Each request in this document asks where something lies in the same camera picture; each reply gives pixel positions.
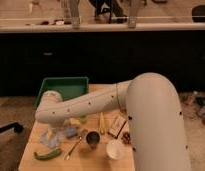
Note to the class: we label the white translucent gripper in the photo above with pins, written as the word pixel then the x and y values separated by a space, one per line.
pixel 55 134

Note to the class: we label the small green bowl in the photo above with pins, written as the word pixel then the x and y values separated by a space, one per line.
pixel 83 119

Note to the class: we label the dark metal cup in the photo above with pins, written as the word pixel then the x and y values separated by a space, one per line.
pixel 93 139

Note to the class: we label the blue sponge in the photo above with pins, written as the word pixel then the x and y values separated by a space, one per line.
pixel 71 132

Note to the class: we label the black chair base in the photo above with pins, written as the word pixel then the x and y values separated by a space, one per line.
pixel 17 127

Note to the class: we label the light blue cloth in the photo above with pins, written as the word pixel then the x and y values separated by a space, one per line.
pixel 44 140

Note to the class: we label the black office chair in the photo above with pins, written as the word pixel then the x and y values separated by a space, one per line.
pixel 111 6

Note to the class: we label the bunch of dark grapes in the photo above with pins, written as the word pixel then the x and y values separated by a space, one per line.
pixel 126 138

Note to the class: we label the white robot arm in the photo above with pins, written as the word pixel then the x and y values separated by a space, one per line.
pixel 154 115

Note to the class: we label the brown snack box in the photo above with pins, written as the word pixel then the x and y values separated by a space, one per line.
pixel 116 126

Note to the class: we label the metal fork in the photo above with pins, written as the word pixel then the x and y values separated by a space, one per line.
pixel 72 149

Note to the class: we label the white paper cup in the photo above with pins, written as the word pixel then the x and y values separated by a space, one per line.
pixel 115 149

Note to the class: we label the green plastic tray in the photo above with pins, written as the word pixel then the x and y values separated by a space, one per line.
pixel 68 87

